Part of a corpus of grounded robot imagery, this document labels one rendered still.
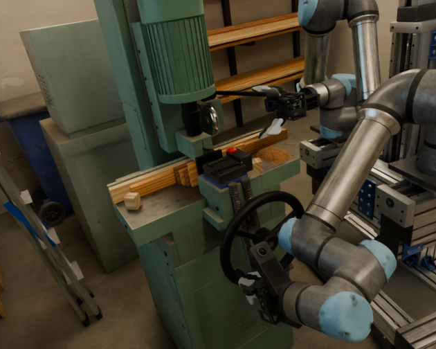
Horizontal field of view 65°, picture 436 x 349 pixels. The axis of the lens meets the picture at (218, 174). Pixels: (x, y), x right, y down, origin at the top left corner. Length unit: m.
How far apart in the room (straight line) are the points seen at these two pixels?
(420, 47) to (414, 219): 0.58
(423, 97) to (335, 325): 0.47
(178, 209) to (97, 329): 1.17
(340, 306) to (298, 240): 0.18
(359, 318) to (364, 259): 0.11
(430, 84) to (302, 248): 0.41
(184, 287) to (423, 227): 0.80
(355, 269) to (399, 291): 1.06
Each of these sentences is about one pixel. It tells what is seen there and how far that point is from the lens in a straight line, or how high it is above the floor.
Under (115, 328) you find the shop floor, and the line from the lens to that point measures 1.99.
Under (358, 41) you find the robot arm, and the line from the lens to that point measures 1.27.
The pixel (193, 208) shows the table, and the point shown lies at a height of 0.89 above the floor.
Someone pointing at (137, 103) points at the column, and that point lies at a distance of 1.22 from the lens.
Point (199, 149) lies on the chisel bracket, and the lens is 1.08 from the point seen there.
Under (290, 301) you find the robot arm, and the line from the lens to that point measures 0.69.
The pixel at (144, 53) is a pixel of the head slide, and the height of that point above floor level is 1.30.
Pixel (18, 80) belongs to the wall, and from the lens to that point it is 3.31.
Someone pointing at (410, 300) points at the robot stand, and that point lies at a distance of 1.69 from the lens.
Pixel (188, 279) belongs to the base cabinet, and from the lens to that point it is 1.13.
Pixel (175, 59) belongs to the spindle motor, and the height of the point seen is 1.28.
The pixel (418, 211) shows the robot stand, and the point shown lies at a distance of 1.26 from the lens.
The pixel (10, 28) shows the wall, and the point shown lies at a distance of 3.30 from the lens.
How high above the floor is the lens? 1.41
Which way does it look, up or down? 27 degrees down
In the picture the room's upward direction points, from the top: 9 degrees counter-clockwise
